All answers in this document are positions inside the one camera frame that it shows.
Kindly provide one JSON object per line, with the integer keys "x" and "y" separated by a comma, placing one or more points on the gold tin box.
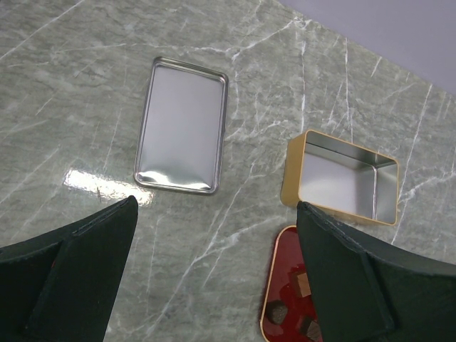
{"x": 341, "y": 178}

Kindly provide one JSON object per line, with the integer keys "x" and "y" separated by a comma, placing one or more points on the red gold-rimmed tray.
{"x": 286, "y": 257}

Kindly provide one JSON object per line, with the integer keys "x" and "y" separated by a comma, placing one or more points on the silver tin lid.
{"x": 181, "y": 136}

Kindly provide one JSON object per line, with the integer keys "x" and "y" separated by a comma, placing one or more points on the dark square chocolate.
{"x": 276, "y": 312}

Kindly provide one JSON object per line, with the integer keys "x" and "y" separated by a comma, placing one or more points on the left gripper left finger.
{"x": 62, "y": 285}

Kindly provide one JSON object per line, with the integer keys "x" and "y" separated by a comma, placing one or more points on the brown square chocolate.
{"x": 300, "y": 283}

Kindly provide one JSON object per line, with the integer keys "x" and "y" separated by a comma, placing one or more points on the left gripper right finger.
{"x": 364, "y": 289}

